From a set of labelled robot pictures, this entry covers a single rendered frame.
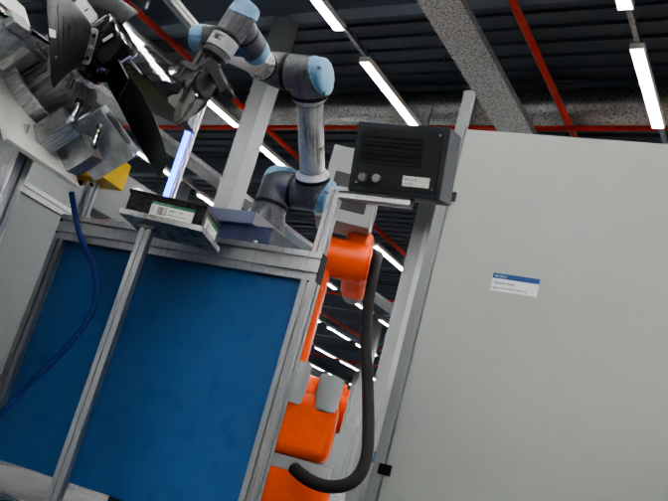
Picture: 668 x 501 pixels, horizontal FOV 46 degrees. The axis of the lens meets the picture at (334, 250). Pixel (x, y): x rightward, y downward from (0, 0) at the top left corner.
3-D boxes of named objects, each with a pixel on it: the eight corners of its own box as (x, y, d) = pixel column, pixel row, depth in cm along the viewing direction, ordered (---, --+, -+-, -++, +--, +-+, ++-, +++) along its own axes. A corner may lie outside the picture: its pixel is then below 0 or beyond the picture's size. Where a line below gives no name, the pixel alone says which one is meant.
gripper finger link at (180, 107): (161, 116, 199) (182, 86, 200) (178, 124, 196) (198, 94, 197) (155, 110, 196) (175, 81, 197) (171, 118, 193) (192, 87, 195)
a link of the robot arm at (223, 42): (243, 52, 202) (229, 33, 195) (234, 66, 202) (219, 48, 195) (222, 44, 206) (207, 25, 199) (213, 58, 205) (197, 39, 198)
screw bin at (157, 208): (120, 212, 203) (129, 187, 205) (141, 233, 219) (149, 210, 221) (200, 231, 200) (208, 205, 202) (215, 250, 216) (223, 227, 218)
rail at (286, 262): (53, 237, 243) (62, 213, 245) (61, 242, 246) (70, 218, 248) (315, 281, 206) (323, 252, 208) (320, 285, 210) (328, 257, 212)
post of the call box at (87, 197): (73, 216, 244) (86, 179, 247) (79, 220, 246) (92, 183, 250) (81, 217, 242) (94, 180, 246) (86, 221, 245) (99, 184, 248)
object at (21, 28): (6, 29, 174) (-1, 14, 175) (23, 39, 180) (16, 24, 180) (16, 22, 174) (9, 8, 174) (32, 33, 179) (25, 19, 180)
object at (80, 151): (66, 172, 196) (55, 148, 198) (79, 176, 202) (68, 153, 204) (92, 155, 195) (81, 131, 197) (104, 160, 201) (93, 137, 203)
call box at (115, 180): (62, 177, 246) (74, 146, 249) (82, 190, 255) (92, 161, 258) (102, 182, 240) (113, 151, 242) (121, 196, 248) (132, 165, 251)
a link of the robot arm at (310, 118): (300, 198, 280) (293, 47, 252) (339, 206, 275) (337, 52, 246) (285, 214, 271) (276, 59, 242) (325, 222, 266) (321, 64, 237)
